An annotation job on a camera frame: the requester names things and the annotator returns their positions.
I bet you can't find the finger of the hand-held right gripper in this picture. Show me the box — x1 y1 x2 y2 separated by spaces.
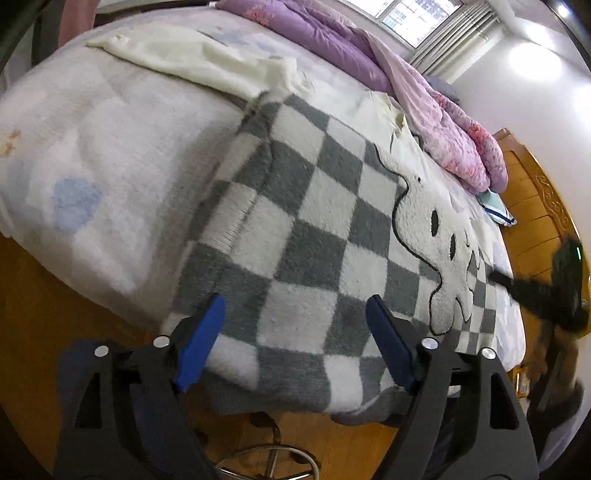
488 271 555 320

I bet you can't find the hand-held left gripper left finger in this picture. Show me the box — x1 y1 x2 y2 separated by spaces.
54 293 227 480

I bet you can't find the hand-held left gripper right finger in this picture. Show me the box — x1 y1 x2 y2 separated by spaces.
365 295 541 480

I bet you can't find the grey white checkered cardigan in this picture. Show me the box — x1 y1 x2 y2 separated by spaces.
161 90 499 426

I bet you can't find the person's right forearm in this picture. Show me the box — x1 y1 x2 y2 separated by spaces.
531 323 586 418

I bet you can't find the wooden headboard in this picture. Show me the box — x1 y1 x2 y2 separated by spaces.
492 128 591 324

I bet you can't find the green pillow with blue border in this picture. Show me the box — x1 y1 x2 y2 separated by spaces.
475 189 518 227

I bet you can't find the chrome chair base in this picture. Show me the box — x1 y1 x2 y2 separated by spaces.
217 413 321 480

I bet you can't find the grey pillow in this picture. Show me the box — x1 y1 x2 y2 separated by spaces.
425 76 462 104

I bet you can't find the bed with floral sheet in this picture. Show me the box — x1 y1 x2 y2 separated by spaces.
0 0 528 416

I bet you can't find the grey beige striped curtain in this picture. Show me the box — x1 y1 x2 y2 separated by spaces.
411 4 497 77

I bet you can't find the purple floral quilt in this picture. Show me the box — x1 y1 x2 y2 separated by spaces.
216 0 509 193

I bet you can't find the cream sweater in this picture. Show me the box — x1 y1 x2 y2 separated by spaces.
85 23 416 153

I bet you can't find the window with security bars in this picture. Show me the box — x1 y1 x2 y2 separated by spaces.
376 0 462 49

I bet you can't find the grey pink striped towel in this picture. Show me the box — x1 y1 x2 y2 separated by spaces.
41 0 98 29

